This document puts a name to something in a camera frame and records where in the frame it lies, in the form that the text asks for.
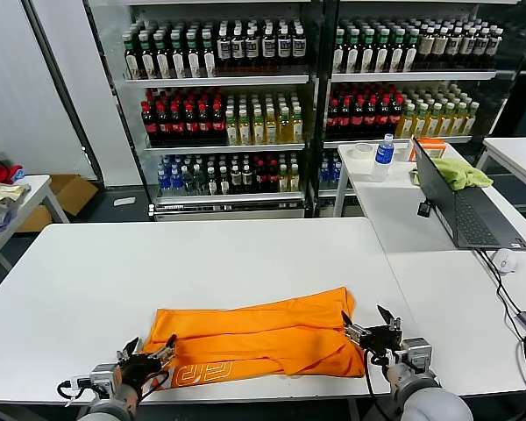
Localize brown cardboard box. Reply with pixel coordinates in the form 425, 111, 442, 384
16, 174, 100, 233

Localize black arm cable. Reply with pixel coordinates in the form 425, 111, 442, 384
55, 378, 94, 401
363, 348, 395, 421

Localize green cloth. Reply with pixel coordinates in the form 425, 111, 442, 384
410, 157, 494, 192

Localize brown drink bottle beige label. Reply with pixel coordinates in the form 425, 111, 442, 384
446, 26, 461, 70
473, 27, 488, 69
460, 26, 475, 70
432, 26, 448, 70
418, 26, 434, 70
487, 28, 504, 69

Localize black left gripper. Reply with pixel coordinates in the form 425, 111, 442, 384
116, 335, 178, 391

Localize white clothes side table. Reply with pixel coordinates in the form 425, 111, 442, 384
0, 174, 71, 284

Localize glass drinks display cabinet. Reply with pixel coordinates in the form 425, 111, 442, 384
319, 0, 526, 218
85, 0, 330, 223

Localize red cloth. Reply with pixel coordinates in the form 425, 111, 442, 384
0, 164, 25, 185

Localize orange T-shirt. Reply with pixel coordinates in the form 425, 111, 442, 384
140, 286, 366, 390

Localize dark tea bottle green cap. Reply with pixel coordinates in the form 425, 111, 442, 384
374, 28, 389, 74
123, 33, 141, 81
202, 30, 217, 79
170, 32, 188, 80
388, 28, 404, 74
360, 28, 375, 74
155, 32, 172, 80
333, 28, 347, 74
403, 28, 419, 73
346, 28, 361, 74
186, 31, 203, 79
139, 33, 156, 81

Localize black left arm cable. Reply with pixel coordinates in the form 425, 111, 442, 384
55, 378, 94, 401

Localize white computer mouse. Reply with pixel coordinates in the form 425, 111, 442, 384
494, 247, 519, 275

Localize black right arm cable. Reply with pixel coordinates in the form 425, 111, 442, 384
363, 348, 395, 421

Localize grey cloth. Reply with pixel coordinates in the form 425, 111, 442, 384
0, 196, 27, 227

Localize white laptop table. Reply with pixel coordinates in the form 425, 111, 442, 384
352, 180, 526, 401

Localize beige cloth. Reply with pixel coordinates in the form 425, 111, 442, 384
0, 177, 32, 216

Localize orange box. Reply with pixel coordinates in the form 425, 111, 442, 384
413, 138, 447, 161

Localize white tape roll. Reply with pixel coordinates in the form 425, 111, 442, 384
348, 143, 375, 161

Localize dark drink bottle navy label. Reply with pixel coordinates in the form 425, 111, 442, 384
217, 24, 232, 68
291, 23, 308, 67
276, 23, 292, 67
245, 24, 261, 68
231, 24, 246, 68
260, 23, 277, 68

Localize dark grey laptop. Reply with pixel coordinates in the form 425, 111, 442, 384
410, 136, 526, 252

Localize white empty table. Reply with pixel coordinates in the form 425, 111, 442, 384
475, 136, 526, 201

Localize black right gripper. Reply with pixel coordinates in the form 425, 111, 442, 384
341, 304, 403, 357

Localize large water bottle blue label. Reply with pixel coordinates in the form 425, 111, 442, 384
371, 133, 395, 183

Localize black laptop cable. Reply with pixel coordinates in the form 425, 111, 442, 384
476, 247, 526, 318

